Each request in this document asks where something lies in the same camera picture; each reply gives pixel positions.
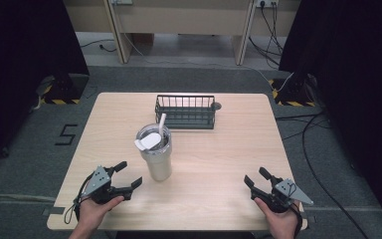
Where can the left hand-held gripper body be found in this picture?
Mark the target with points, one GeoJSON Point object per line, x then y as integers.
{"type": "Point", "coordinates": [96, 182]}

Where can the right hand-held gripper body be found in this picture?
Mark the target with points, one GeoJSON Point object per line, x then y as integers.
{"type": "Point", "coordinates": [286, 194]}

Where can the steel tumbler with clear lid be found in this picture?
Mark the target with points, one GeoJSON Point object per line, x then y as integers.
{"type": "Point", "coordinates": [157, 159]}

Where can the person's right hand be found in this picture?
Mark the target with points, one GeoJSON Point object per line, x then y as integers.
{"type": "Point", "coordinates": [280, 224]}

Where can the person's left hand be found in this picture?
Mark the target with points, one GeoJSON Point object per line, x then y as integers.
{"type": "Point", "coordinates": [93, 212]}

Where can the grey floor tape piece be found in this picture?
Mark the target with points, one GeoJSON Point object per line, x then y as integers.
{"type": "Point", "coordinates": [53, 210]}

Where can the white drinking straw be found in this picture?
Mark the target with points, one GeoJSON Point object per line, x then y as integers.
{"type": "Point", "coordinates": [161, 124]}

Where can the round black table grommet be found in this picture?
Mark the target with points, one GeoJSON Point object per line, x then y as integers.
{"type": "Point", "coordinates": [217, 106]}

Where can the stand base with hazard tape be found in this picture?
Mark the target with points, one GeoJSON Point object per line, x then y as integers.
{"type": "Point", "coordinates": [293, 94]}
{"type": "Point", "coordinates": [64, 91]}

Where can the black curtain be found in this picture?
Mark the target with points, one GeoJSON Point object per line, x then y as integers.
{"type": "Point", "coordinates": [354, 83]}
{"type": "Point", "coordinates": [20, 66]}

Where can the beige wooden desk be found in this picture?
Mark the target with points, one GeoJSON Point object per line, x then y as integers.
{"type": "Point", "coordinates": [182, 20]}

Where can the white wall socket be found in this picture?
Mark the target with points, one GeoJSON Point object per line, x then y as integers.
{"type": "Point", "coordinates": [267, 3]}

